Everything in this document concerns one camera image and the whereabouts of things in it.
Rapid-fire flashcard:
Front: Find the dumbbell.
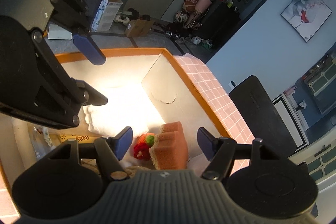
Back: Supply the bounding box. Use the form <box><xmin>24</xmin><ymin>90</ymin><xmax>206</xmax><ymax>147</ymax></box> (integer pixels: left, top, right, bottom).
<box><xmin>150</xmin><ymin>22</ymin><xmax>184</xmax><ymax>40</ymax></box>

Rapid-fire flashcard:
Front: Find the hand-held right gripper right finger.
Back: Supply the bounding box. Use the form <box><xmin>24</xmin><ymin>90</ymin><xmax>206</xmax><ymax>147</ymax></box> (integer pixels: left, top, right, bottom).
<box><xmin>197</xmin><ymin>127</ymin><xmax>268</xmax><ymax>180</ymax></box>

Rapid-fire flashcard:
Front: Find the wine glass wall picture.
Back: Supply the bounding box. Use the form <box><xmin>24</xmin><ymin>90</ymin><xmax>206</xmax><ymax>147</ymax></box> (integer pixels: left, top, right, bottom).
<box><xmin>280</xmin><ymin>0</ymin><xmax>332</xmax><ymax>43</ymax></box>

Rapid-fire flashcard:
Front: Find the orange red crochet toy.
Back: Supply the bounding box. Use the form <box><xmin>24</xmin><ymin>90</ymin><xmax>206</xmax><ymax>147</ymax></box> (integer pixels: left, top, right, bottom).
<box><xmin>133</xmin><ymin>133</ymin><xmax>155</xmax><ymax>160</ymax></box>

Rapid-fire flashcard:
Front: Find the orange cardboard box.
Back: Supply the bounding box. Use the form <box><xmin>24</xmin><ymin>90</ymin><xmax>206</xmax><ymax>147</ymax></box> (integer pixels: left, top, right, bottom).
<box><xmin>0</xmin><ymin>48</ymin><xmax>233</xmax><ymax>216</ymax></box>

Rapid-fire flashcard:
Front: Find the brown cardboard box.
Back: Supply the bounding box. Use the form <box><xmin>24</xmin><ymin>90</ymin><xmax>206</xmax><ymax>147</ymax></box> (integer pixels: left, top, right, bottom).
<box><xmin>125</xmin><ymin>19</ymin><xmax>155</xmax><ymax>38</ymax></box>

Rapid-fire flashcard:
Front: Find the white quilted cloth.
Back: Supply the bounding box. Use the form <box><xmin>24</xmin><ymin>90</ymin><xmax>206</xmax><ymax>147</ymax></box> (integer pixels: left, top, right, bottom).
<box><xmin>83</xmin><ymin>88</ymin><xmax>163</xmax><ymax>135</ymax></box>

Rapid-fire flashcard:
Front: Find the blue white cardboard box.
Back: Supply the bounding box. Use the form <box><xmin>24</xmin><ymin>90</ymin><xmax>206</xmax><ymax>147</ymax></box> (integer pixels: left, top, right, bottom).
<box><xmin>91</xmin><ymin>0</ymin><xmax>123</xmax><ymax>31</ymax></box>

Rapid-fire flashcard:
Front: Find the black chair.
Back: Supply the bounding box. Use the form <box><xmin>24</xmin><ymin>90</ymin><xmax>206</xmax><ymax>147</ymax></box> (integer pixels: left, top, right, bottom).
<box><xmin>228</xmin><ymin>75</ymin><xmax>298</xmax><ymax>159</ymax></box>

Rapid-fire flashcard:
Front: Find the brown fluffy towel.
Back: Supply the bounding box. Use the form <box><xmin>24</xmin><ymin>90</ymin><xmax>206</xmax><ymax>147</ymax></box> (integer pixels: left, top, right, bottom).
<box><xmin>80</xmin><ymin>158</ymin><xmax>158</xmax><ymax>178</ymax></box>

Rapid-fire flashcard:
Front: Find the white panelled door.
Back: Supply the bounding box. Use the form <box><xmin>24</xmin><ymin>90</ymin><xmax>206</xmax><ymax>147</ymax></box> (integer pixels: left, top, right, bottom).
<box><xmin>289</xmin><ymin>145</ymin><xmax>336</xmax><ymax>188</ymax></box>

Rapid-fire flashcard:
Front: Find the brown sponge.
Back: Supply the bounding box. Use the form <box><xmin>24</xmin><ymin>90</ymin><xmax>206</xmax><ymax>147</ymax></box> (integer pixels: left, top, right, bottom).
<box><xmin>149</xmin><ymin>121</ymin><xmax>189</xmax><ymax>170</ymax></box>

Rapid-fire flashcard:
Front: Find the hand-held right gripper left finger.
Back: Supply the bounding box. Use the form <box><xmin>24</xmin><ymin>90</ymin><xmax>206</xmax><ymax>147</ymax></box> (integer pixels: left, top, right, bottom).
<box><xmin>49</xmin><ymin>126</ymin><xmax>133</xmax><ymax>180</ymax></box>

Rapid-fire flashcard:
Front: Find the white bathroom scale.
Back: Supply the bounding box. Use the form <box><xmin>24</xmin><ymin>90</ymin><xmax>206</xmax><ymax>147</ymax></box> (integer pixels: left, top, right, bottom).
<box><xmin>47</xmin><ymin>25</ymin><xmax>73</xmax><ymax>41</ymax></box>

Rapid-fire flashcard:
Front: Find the pile of patterned bags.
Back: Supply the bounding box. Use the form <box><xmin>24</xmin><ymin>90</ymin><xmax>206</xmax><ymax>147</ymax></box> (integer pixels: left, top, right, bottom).
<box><xmin>176</xmin><ymin>0</ymin><xmax>213</xmax><ymax>28</ymax></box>

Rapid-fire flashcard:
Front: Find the dark sideboard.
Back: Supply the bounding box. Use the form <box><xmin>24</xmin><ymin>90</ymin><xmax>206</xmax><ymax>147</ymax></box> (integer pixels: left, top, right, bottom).
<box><xmin>199</xmin><ymin>0</ymin><xmax>240</xmax><ymax>48</ymax></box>

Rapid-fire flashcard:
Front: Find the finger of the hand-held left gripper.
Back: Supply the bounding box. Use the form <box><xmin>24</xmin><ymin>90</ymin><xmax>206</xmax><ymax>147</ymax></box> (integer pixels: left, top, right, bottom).
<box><xmin>0</xmin><ymin>28</ymin><xmax>109</xmax><ymax>128</ymax></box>
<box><xmin>50</xmin><ymin>0</ymin><xmax>107</xmax><ymax>66</ymax></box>

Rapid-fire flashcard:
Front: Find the glass door wall cabinet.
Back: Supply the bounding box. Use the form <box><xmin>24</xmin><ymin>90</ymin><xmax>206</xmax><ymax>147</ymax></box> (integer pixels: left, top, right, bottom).
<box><xmin>308</xmin><ymin>61</ymin><xmax>336</xmax><ymax>114</ymax></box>

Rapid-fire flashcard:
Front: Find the white floor cabinet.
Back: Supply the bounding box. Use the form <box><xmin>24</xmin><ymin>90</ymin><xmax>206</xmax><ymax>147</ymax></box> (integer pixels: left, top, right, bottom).
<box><xmin>272</xmin><ymin>94</ymin><xmax>310</xmax><ymax>148</ymax></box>

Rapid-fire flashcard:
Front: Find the silver snack packet yellow label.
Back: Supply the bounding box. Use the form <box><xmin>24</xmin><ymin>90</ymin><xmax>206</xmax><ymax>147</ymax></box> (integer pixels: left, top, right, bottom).
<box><xmin>28</xmin><ymin>124</ymin><xmax>99</xmax><ymax>161</ymax></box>

